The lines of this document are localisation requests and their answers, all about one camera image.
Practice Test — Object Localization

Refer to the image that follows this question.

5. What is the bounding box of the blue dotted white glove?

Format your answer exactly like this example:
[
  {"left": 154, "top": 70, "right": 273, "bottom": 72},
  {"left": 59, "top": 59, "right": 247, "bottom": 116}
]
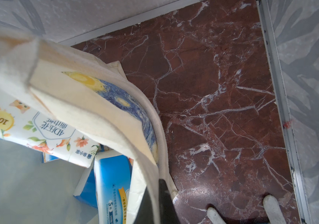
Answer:
[{"left": 206, "top": 194, "right": 287, "bottom": 224}]

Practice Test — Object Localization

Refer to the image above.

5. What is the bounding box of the canvas bag with blue painting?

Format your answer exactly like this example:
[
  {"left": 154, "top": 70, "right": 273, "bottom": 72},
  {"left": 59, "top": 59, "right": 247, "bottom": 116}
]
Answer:
[{"left": 0, "top": 26, "right": 178, "bottom": 224}]

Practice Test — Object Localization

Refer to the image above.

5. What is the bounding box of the blue tissue pack front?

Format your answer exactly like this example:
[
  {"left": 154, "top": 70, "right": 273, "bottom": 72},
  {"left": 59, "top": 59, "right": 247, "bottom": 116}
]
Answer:
[{"left": 73, "top": 149, "right": 133, "bottom": 224}]

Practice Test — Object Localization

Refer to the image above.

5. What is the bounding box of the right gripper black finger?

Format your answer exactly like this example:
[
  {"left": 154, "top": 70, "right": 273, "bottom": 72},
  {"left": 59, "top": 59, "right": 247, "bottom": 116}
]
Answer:
[{"left": 140, "top": 179, "right": 180, "bottom": 224}]

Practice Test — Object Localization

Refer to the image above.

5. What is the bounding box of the orange blue tissue pack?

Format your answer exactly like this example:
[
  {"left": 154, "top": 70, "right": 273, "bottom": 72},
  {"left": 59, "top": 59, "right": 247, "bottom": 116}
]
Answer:
[{"left": 0, "top": 90, "right": 100, "bottom": 168}]

